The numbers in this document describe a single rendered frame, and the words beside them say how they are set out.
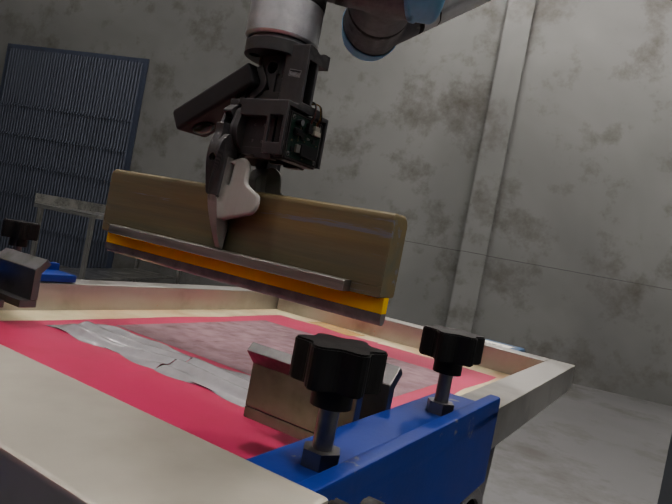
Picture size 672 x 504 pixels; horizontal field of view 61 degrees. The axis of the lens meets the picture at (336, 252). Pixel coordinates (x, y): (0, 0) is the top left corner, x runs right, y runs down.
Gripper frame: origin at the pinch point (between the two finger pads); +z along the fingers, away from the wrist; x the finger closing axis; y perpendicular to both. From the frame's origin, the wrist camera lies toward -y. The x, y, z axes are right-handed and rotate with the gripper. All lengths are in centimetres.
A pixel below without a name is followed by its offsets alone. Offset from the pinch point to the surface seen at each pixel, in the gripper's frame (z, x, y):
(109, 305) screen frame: 12.9, 6.8, -25.6
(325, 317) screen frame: 12.7, 45.5, -14.0
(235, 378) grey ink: 12.9, -3.3, 6.6
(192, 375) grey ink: 13.2, -5.8, 3.6
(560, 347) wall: 74, 676, -67
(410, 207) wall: -60, 619, -264
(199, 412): 13.6, -11.8, 10.5
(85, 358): 13.5, -11.0, -5.3
